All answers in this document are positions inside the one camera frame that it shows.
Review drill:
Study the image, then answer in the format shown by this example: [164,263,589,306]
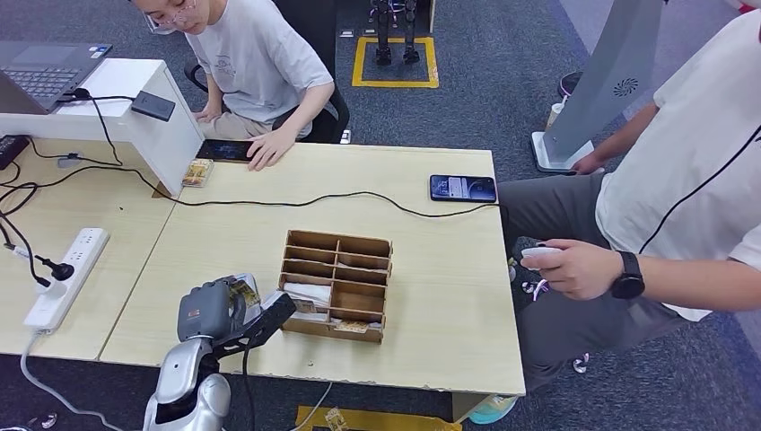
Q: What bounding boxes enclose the black shoe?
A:
[556,70,585,100]

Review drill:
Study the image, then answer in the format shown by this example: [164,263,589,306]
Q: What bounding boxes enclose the person's left hand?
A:
[245,126,297,172]
[537,239,624,303]

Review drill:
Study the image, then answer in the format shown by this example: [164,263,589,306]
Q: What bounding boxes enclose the yellow floor tape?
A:
[295,405,464,431]

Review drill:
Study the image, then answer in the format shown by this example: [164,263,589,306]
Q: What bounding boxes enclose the white desk riser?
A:
[0,57,206,198]

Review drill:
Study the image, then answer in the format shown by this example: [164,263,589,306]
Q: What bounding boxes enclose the long black phone cable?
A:
[0,165,501,219]

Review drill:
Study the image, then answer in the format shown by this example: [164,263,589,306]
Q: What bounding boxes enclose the black smartphone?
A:
[429,173,499,204]
[195,138,258,163]

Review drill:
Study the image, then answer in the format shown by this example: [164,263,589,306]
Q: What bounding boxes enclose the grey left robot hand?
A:
[176,277,264,345]

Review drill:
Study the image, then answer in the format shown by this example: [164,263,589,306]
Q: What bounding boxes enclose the teal white shoe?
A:
[468,394,520,427]

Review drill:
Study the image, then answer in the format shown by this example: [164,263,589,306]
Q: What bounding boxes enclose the black power plug with cable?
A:
[0,211,75,288]

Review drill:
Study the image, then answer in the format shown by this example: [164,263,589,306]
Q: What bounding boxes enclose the white plug adapter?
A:
[34,279,67,301]

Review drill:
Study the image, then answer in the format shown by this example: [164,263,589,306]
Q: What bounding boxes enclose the black hub box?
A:
[0,135,31,172]

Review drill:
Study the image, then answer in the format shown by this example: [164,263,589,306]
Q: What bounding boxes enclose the gold cards in clear case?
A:
[180,158,215,189]

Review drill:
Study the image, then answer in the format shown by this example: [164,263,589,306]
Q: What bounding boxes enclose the black power bank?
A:
[130,90,177,123]

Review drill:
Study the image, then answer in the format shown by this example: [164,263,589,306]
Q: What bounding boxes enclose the yellow tape square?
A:
[352,36,440,90]

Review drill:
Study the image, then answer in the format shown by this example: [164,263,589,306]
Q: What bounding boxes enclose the white power strip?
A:
[23,227,111,333]

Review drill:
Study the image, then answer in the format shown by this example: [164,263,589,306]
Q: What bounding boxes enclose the black charger cable with plug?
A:
[26,87,136,169]

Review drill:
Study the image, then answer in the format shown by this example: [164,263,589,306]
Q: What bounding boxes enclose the white power strip cable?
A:
[19,330,123,431]

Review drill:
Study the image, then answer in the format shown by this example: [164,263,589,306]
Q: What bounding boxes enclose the wooden compartment organizer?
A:
[277,230,394,345]

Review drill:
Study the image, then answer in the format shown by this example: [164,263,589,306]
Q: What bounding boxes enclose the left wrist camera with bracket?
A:
[209,289,298,362]

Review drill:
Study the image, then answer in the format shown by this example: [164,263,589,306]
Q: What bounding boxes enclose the eyeglasses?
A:
[144,0,197,35]

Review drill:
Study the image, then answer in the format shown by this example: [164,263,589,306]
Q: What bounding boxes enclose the grey floor stand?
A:
[530,0,669,174]

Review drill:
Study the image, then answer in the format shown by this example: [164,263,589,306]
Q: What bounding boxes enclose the person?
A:
[498,8,761,394]
[127,0,337,173]

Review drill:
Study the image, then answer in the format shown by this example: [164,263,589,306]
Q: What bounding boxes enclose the black humanoid robot legs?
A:
[367,0,424,66]

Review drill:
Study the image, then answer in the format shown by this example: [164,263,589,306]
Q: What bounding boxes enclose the grey laptop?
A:
[0,40,113,115]

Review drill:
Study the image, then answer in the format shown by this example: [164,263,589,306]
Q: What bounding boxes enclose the black wristwatch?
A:
[610,250,647,301]

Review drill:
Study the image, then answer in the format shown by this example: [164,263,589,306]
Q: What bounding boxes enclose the thin black cable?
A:
[639,123,761,255]

